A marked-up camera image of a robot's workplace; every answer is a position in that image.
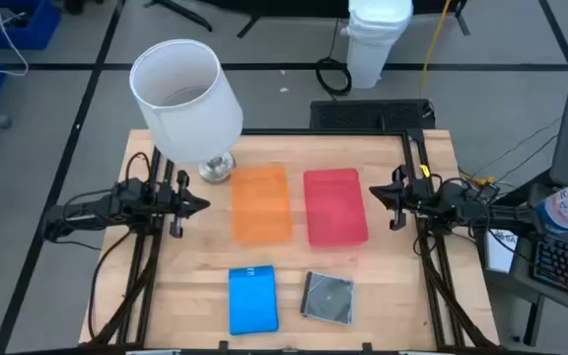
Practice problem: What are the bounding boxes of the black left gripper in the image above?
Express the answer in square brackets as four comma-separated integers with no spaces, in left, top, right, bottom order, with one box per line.
[159,170,211,239]

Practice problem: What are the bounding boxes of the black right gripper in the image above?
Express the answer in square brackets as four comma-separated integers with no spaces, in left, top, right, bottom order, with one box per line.
[369,165,428,232]

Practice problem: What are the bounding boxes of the blue disc case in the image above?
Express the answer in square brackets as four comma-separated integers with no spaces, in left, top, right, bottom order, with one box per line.
[228,264,280,336]

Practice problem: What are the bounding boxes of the red translucent plastic bin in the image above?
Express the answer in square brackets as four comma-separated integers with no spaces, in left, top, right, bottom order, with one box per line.
[302,168,370,248]

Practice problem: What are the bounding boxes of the orange translucent plastic bin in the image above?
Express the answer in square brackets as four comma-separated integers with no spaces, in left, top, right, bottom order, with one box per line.
[230,165,295,247]

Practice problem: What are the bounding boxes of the black perforated computer case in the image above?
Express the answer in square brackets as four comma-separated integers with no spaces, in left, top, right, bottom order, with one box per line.
[309,98,436,132]

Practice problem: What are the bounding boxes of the white shade table lamp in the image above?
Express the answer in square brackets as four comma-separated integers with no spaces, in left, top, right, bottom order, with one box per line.
[128,37,245,184]

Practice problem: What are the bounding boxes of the white printed paper sheet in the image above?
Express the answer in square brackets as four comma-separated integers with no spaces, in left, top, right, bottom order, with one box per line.
[484,229,520,275]

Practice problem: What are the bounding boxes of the white trash bin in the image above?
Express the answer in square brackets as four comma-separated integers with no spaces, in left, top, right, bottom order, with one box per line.
[340,0,414,91]

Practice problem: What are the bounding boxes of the grey computer desk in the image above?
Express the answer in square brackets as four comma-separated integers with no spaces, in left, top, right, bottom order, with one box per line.
[480,181,568,346]

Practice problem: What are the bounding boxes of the black stand legs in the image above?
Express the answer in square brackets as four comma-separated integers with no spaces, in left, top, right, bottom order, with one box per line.
[143,0,215,34]

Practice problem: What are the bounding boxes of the black backlit keyboard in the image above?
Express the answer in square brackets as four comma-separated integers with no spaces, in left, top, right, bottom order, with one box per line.
[532,234,568,306]

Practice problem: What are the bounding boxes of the black partition screen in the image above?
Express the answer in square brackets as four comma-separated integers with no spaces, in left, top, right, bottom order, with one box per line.
[199,0,472,39]

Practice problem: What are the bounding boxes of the black aluminium table frame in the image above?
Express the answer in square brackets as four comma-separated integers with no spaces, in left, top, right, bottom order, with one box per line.
[79,127,500,355]

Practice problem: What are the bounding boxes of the yellow plug with cables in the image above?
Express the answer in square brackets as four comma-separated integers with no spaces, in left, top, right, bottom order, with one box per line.
[459,167,500,191]

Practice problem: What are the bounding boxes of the coiled black floor cable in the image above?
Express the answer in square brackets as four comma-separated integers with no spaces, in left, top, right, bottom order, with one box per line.
[315,17,353,98]

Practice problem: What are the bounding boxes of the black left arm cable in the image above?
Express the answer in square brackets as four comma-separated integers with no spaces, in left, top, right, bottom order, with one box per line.
[88,231,135,341]

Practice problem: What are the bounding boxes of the yellow hanging cable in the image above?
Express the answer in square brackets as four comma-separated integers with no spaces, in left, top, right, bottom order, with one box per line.
[417,0,454,99]

